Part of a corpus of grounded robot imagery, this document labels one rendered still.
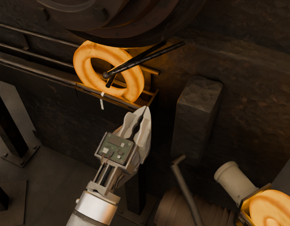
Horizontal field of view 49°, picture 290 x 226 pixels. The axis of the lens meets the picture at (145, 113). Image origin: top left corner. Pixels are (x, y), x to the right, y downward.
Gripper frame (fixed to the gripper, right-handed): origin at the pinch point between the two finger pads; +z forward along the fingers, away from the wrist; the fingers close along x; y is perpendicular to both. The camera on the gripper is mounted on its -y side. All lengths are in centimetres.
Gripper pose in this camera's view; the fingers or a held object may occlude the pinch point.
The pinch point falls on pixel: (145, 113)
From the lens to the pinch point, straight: 70.8
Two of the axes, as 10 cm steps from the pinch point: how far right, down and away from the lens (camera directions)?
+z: 4.2, -8.7, 2.8
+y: -1.4, -3.6, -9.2
